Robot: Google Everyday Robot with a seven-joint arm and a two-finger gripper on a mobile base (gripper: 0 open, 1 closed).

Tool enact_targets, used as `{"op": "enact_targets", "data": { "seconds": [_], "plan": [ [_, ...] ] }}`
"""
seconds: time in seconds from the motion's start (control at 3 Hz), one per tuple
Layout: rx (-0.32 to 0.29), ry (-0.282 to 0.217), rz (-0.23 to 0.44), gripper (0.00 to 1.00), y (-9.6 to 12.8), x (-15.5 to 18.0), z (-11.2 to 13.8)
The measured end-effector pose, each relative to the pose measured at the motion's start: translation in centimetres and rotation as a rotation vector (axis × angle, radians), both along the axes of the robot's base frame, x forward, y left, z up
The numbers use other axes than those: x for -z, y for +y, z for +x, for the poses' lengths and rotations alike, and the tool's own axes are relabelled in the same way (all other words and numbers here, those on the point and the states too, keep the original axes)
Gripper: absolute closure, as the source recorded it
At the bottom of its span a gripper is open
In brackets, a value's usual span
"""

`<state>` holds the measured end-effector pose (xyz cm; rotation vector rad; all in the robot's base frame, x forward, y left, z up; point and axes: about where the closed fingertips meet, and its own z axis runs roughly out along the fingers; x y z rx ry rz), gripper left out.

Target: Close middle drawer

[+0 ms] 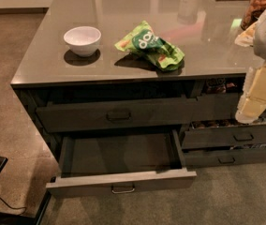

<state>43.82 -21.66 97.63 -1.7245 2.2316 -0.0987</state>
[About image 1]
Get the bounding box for glass snack jar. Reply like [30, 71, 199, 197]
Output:
[241, 0, 266, 30]

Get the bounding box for white ceramic bowl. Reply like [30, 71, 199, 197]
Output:
[64, 26, 101, 57]

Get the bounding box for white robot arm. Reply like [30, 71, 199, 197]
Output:
[235, 9, 266, 124]

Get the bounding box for dark grey counter cabinet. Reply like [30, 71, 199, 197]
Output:
[12, 0, 266, 177]

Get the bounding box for green snack bag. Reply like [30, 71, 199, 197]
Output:
[114, 21, 185, 71]

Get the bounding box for drawer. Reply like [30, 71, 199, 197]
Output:
[36, 97, 197, 132]
[193, 93, 266, 121]
[184, 148, 266, 168]
[47, 128, 197, 198]
[180, 125, 266, 150]

